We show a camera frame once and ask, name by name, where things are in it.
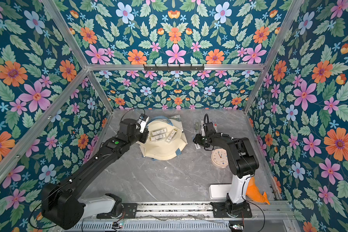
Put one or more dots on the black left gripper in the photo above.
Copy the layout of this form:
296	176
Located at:
145	135

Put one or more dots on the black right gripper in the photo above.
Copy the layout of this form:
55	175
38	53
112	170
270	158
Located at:
198	140

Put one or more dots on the clear green compass set case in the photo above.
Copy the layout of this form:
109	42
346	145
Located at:
196	125

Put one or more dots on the cream floral canvas tote bag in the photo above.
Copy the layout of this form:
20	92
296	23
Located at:
161	150

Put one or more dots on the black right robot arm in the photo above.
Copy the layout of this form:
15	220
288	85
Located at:
243	164

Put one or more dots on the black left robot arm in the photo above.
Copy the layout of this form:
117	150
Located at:
62	203

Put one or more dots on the pink round alarm clock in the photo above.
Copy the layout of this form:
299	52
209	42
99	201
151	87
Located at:
219	158

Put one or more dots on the clear plastic stationery packet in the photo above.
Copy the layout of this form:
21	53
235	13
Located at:
163	135

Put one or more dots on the white rectangular box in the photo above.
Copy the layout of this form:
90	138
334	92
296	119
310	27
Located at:
219	191

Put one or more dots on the orange carrot plush toy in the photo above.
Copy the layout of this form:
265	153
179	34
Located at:
254	193

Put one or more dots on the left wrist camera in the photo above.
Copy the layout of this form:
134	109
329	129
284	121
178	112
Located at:
142	122

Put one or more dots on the black hook rail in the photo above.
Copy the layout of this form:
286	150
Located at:
172	67

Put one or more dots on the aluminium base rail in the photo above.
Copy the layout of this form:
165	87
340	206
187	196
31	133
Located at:
194	217

